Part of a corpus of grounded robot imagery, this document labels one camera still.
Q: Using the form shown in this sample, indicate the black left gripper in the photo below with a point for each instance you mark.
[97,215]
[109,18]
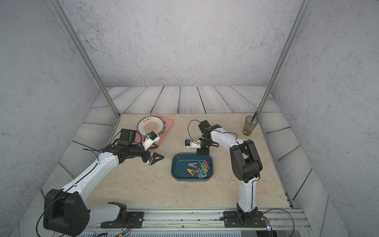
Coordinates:
[151,160]

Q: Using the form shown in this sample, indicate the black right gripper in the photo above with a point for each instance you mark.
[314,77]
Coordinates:
[201,152]

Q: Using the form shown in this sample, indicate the grey clothespin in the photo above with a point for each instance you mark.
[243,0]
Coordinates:
[193,165]

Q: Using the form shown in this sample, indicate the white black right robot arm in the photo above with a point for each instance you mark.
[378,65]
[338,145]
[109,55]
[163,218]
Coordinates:
[245,161]

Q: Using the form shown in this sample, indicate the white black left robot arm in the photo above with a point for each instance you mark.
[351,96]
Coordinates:
[65,211]

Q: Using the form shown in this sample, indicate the teal plastic storage box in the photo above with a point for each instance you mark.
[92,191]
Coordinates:
[191,167]

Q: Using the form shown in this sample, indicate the white plate orange sunburst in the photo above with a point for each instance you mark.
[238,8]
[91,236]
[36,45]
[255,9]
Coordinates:
[151,124]

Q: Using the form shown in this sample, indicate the pink plastic tray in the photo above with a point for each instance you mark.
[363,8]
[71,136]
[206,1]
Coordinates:
[169,124]

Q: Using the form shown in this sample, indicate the olive drinking glass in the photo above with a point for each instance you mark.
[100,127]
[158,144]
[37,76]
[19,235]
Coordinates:
[249,128]

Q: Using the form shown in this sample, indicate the teal pen in glass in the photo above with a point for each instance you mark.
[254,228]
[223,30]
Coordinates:
[253,117]

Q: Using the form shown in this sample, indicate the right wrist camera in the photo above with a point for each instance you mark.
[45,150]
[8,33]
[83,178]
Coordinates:
[192,144]

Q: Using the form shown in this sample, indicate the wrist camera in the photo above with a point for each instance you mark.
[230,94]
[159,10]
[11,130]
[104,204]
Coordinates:
[150,139]
[192,144]

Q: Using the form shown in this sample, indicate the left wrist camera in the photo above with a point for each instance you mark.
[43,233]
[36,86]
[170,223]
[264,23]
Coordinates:
[150,139]

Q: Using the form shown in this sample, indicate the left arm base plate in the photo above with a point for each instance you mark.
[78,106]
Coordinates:
[126,220]

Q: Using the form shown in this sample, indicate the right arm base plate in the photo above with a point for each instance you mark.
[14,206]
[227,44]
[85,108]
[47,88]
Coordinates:
[237,219]

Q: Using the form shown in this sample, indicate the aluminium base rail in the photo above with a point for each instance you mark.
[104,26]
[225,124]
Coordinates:
[206,223]

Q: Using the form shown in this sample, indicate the right aluminium frame post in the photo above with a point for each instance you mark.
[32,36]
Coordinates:
[304,7]

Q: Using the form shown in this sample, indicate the aluminium frame post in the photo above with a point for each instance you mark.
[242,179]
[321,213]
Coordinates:
[67,26]
[304,7]

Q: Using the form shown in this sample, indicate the left aluminium frame post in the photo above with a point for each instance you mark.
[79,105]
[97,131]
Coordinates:
[67,26]

